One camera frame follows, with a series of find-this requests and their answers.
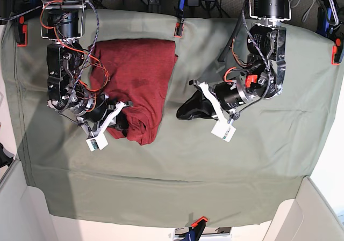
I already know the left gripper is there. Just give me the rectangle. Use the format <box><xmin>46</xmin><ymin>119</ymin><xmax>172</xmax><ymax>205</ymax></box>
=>
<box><xmin>176</xmin><ymin>77</ymin><xmax>255</xmax><ymax>120</ymax></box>

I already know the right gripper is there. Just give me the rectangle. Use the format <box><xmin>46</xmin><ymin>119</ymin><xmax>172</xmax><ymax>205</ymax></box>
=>
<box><xmin>72</xmin><ymin>93</ymin><xmax>128</xmax><ymax>138</ymax></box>

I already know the red T-shirt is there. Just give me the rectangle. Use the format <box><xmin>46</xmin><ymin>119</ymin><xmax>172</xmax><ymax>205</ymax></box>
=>
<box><xmin>94</xmin><ymin>39</ymin><xmax>178</xmax><ymax>145</ymax></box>

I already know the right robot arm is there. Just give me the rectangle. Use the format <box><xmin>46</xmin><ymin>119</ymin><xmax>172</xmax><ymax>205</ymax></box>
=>
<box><xmin>40</xmin><ymin>0</ymin><xmax>128</xmax><ymax>136</ymax></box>

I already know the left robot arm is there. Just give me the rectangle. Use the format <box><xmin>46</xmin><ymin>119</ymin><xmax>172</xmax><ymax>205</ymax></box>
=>
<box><xmin>176</xmin><ymin>0</ymin><xmax>291</xmax><ymax>122</ymax></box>

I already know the green table cloth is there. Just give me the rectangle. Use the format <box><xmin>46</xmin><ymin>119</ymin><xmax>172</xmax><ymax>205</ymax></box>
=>
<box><xmin>1</xmin><ymin>18</ymin><xmax>343</xmax><ymax>227</ymax></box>

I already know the bottom blue orange clamp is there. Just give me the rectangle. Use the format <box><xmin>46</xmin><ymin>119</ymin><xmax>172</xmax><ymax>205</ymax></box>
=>
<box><xmin>182</xmin><ymin>216</ymin><xmax>208</xmax><ymax>241</ymax></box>

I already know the left orange black clamp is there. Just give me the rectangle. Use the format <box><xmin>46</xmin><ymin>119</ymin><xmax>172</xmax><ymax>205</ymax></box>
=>
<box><xmin>14</xmin><ymin>16</ymin><xmax>27</xmax><ymax>47</ymax></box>

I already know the orange black clamp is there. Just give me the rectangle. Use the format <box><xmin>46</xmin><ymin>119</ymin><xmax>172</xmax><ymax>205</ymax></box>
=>
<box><xmin>331</xmin><ymin>38</ymin><xmax>343</xmax><ymax>65</ymax></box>
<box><xmin>14</xmin><ymin>16</ymin><xmax>27</xmax><ymax>47</ymax></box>

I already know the right blue clamp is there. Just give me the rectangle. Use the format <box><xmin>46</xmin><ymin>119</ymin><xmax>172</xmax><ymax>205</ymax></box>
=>
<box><xmin>316</xmin><ymin>8</ymin><xmax>332</xmax><ymax>37</ymax></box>

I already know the right orange black clamp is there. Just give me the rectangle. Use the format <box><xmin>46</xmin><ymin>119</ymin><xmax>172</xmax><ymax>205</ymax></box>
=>
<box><xmin>331</xmin><ymin>38</ymin><xmax>343</xmax><ymax>65</ymax></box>

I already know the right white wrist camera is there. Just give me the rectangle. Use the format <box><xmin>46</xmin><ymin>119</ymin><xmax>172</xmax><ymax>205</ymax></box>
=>
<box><xmin>79</xmin><ymin>101</ymin><xmax>133</xmax><ymax>151</ymax></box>

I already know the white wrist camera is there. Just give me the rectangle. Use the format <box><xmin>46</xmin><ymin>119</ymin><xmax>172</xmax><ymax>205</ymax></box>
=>
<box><xmin>189</xmin><ymin>80</ymin><xmax>236</xmax><ymax>142</ymax></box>
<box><xmin>79</xmin><ymin>101</ymin><xmax>133</xmax><ymax>151</ymax></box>

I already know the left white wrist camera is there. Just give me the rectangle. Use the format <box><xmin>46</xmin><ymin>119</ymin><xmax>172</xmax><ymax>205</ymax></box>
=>
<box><xmin>189</xmin><ymin>80</ymin><xmax>236</xmax><ymax>142</ymax></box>

